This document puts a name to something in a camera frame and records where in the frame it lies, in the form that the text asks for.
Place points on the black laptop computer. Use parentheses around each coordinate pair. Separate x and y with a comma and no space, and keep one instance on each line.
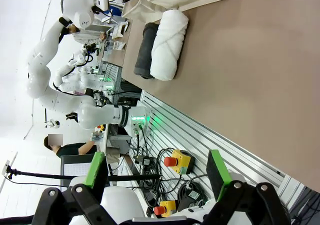
(75,170)

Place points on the aluminium slotted mounting plate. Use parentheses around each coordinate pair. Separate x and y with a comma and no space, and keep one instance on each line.
(200,135)

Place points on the dark grey towel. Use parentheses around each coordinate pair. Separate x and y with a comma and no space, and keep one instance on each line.
(143,55)

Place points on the black power adapter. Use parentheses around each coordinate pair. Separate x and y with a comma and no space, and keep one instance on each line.
(190,197)

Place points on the seated person at desk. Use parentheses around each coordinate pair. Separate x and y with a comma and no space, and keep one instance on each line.
(87,36)

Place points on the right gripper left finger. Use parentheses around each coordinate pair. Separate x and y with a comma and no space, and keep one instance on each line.
(95,170)

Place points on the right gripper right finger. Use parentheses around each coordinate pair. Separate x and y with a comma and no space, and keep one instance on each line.
(217,175)

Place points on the yellow emergency stop button box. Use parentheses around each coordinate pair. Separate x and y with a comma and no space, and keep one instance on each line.
(168,206)
(183,160)

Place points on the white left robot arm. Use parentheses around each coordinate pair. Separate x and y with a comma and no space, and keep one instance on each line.
(40,85)

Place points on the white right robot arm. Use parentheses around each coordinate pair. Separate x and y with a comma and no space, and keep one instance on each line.
(120,205)

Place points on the black camera stand pole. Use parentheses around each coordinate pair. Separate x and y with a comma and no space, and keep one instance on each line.
(75,177)

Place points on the white towel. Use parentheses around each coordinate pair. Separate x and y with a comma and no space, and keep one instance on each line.
(167,47)

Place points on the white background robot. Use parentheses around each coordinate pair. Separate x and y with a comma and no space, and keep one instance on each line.
(72,80)

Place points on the seated operator black shirt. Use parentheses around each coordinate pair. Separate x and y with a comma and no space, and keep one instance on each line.
(72,150)

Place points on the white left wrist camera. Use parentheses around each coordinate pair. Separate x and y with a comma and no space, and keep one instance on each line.
(102,2)

